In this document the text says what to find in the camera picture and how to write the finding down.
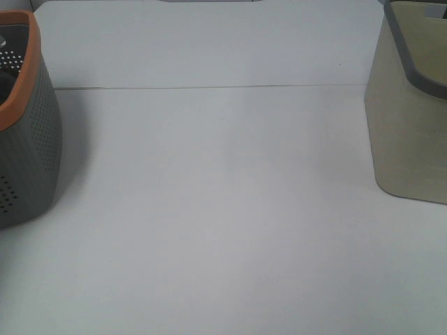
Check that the grey perforated basket orange rim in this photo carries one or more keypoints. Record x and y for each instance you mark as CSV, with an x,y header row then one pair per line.
x,y
31,131

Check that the beige basket with grey rim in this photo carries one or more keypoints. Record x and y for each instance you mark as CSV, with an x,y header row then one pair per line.
x,y
405,101

